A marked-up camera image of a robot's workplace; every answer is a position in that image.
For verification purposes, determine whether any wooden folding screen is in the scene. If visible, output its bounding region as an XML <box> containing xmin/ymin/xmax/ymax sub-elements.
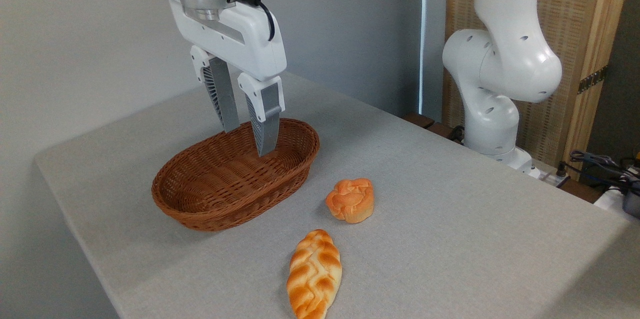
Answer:
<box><xmin>442</xmin><ymin>0</ymin><xmax>635</xmax><ymax>181</ymax></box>

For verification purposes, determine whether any long braided bread loaf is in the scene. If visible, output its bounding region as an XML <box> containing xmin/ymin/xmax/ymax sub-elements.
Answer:
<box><xmin>286</xmin><ymin>228</ymin><xmax>344</xmax><ymax>319</ymax></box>

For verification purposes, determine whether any brass screen hinge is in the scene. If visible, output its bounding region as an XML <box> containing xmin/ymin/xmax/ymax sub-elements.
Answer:
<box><xmin>577</xmin><ymin>65</ymin><xmax>609</xmax><ymax>95</ymax></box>

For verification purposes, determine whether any black cable bundle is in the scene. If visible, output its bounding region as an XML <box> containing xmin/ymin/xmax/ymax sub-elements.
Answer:
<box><xmin>562</xmin><ymin>149</ymin><xmax>640</xmax><ymax>196</ymax></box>

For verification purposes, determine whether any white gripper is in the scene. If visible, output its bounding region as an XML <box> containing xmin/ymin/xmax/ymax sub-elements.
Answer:
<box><xmin>159</xmin><ymin>0</ymin><xmax>288</xmax><ymax>158</ymax></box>

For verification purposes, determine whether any round orange knotted bread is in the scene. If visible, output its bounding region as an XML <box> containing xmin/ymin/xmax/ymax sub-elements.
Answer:
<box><xmin>325</xmin><ymin>177</ymin><xmax>376</xmax><ymax>225</ymax></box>

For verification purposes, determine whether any brown oval wicker basket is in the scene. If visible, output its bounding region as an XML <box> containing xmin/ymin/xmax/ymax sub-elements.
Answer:
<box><xmin>151</xmin><ymin>117</ymin><xmax>321</xmax><ymax>233</ymax></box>

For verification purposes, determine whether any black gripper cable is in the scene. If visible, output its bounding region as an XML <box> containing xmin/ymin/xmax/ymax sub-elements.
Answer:
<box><xmin>229</xmin><ymin>0</ymin><xmax>276</xmax><ymax>42</ymax></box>

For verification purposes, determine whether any grey metal container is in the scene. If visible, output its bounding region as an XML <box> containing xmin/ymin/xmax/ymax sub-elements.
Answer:
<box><xmin>621</xmin><ymin>186</ymin><xmax>640</xmax><ymax>219</ymax></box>

